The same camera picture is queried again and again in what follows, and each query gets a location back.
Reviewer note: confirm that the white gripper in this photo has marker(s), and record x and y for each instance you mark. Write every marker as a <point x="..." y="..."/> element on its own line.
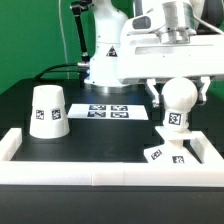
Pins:
<point x="143" y="56"/>

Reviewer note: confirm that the white lamp bulb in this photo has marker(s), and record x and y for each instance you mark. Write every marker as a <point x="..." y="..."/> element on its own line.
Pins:
<point x="179" y="96"/>

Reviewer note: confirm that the white lamp base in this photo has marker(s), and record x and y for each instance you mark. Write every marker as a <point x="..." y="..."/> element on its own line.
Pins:
<point x="172" y="150"/>

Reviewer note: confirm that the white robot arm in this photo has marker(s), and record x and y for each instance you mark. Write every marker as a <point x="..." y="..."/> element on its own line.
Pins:
<point x="177" y="21"/>

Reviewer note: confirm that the white lamp shade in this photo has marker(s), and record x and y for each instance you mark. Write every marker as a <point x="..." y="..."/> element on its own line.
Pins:
<point x="48" y="119"/>

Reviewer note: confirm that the white marker sheet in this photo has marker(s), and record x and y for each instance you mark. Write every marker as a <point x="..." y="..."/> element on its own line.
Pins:
<point x="107" y="111"/>

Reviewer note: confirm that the white U-shaped fence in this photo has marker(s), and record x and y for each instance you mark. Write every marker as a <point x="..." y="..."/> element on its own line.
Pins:
<point x="209" y="173"/>

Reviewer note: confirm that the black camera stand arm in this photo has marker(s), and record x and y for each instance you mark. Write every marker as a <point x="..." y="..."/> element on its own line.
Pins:
<point x="78" y="7"/>

